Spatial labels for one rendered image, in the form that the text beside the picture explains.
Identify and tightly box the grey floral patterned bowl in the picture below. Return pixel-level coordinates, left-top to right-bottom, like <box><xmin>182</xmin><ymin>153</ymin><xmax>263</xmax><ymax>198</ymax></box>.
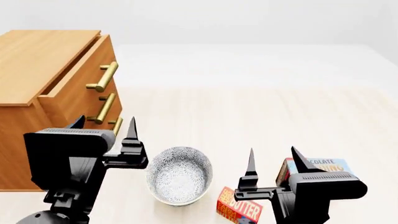
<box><xmin>146</xmin><ymin>146</ymin><xmax>214</xmax><ymax>207</ymax></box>

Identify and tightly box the black right gripper camera box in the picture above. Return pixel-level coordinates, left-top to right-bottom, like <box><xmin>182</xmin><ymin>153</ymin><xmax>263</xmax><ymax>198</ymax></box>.
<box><xmin>288</xmin><ymin>171</ymin><xmax>369</xmax><ymax>203</ymax></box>

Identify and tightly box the wooden cabinet drawer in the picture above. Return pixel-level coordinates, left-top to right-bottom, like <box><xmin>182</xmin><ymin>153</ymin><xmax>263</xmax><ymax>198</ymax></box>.
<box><xmin>67</xmin><ymin>78</ymin><xmax>123</xmax><ymax>131</ymax></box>
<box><xmin>37</xmin><ymin>34</ymin><xmax>119</xmax><ymax>129</ymax></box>

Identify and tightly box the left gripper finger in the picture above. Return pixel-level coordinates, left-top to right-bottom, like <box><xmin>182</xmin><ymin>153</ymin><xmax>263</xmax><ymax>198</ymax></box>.
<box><xmin>120</xmin><ymin>116</ymin><xmax>144</xmax><ymax>155</ymax></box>
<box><xmin>65</xmin><ymin>114</ymin><xmax>86</xmax><ymax>129</ymax></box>

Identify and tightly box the wooden cabinet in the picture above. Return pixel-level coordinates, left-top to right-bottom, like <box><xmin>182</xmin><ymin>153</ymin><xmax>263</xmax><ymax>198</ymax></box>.
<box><xmin>0</xmin><ymin>29</ymin><xmax>124</xmax><ymax>192</ymax></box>

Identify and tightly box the brass bar handle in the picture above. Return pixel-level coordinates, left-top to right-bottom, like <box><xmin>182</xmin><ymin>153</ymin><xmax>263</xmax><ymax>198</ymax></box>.
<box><xmin>86</xmin><ymin>93</ymin><xmax>117</xmax><ymax>125</ymax></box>
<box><xmin>108</xmin><ymin>116</ymin><xmax>124</xmax><ymax>137</ymax></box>
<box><xmin>86</xmin><ymin>61</ymin><xmax>119</xmax><ymax>93</ymax></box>

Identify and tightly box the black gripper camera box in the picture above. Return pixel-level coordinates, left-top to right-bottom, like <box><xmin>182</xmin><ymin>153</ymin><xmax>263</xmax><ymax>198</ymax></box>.
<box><xmin>23</xmin><ymin>127</ymin><xmax>117</xmax><ymax>191</ymax></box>
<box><xmin>288</xmin><ymin>171</ymin><xmax>369</xmax><ymax>203</ymax></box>

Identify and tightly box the chocolate pudding box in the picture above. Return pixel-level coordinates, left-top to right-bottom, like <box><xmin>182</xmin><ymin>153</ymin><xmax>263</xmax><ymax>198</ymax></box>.
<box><xmin>275</xmin><ymin>157</ymin><xmax>356</xmax><ymax>187</ymax></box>

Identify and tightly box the black left gripper camera box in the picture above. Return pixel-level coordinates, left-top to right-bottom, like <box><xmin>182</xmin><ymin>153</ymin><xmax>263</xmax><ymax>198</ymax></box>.
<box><xmin>23</xmin><ymin>127</ymin><xmax>117</xmax><ymax>191</ymax></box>

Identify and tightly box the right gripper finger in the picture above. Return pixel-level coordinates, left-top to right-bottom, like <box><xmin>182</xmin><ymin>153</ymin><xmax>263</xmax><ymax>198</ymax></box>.
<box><xmin>290</xmin><ymin>146</ymin><xmax>328</xmax><ymax>175</ymax></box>
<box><xmin>237</xmin><ymin>147</ymin><xmax>260</xmax><ymax>190</ymax></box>

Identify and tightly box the red butter box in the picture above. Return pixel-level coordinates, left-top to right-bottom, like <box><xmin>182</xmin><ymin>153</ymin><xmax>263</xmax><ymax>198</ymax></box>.
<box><xmin>216</xmin><ymin>185</ymin><xmax>264</xmax><ymax>224</ymax></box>

